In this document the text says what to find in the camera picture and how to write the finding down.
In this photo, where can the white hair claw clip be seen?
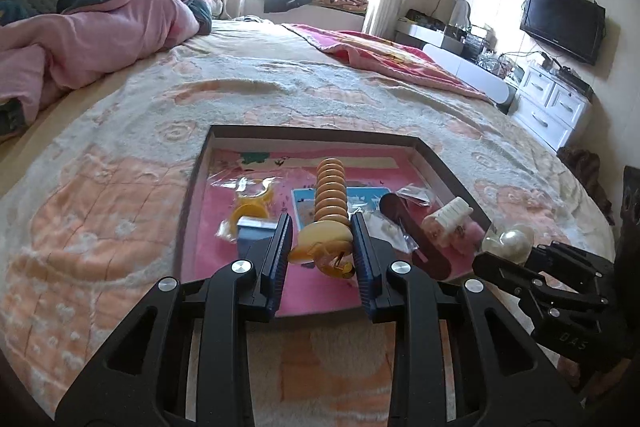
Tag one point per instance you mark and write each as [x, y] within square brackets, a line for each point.
[450, 214]

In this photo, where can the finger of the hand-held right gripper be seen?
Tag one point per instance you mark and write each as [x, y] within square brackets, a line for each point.
[510, 279]
[575, 269]

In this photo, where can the black set-top box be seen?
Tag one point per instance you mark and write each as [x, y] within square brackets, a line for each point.
[570, 82]

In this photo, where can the pink quilt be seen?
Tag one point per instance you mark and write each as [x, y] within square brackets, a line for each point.
[100, 37]

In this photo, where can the small blue box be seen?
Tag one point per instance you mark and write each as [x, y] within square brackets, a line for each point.
[255, 234]

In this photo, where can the beige spiral hair clip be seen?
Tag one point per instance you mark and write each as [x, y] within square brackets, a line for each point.
[330, 192]

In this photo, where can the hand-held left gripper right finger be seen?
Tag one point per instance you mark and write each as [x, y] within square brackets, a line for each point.
[362, 257]

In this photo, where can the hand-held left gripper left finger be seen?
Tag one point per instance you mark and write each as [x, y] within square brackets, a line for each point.
[280, 252]

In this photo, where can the small clear plastic bag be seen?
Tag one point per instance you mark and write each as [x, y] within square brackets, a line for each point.
[414, 194]

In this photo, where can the brown cardboard box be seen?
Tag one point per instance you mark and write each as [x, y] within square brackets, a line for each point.
[452, 174]

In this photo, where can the pearl hair clip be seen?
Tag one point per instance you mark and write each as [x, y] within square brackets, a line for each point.
[517, 244]

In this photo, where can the white desk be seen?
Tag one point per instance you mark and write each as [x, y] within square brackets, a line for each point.
[460, 62]

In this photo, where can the white drawer cabinet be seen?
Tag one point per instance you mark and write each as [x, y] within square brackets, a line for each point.
[547, 107]

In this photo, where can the red patterned blanket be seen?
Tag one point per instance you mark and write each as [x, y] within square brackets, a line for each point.
[390, 57]

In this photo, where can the white desk fan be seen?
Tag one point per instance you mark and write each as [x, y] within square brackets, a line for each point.
[461, 13]

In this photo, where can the black television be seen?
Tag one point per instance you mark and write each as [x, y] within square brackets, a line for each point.
[562, 24]

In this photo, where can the yellow hair clip in bag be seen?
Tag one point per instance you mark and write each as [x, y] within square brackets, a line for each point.
[250, 209]

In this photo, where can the brown cloth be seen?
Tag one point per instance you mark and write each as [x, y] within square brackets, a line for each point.
[585, 172]

